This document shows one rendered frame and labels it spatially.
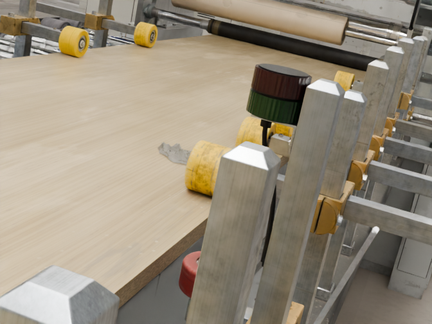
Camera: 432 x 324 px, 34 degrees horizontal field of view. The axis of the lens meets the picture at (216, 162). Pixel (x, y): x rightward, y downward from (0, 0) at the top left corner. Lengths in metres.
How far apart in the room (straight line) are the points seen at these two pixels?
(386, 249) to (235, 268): 2.84
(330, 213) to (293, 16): 2.18
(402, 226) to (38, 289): 0.82
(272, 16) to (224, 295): 2.65
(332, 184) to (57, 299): 0.76
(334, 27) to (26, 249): 2.37
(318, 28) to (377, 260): 1.10
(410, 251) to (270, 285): 2.43
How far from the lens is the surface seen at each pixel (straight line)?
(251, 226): 0.48
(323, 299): 1.31
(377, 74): 1.20
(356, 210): 1.03
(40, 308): 0.26
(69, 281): 0.27
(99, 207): 0.97
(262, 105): 0.71
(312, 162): 0.72
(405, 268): 3.21
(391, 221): 1.03
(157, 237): 0.91
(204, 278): 0.51
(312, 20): 3.07
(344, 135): 0.97
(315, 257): 1.02
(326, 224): 0.97
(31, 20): 2.17
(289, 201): 0.74
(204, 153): 1.06
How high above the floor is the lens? 1.26
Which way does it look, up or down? 16 degrees down
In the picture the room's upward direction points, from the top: 12 degrees clockwise
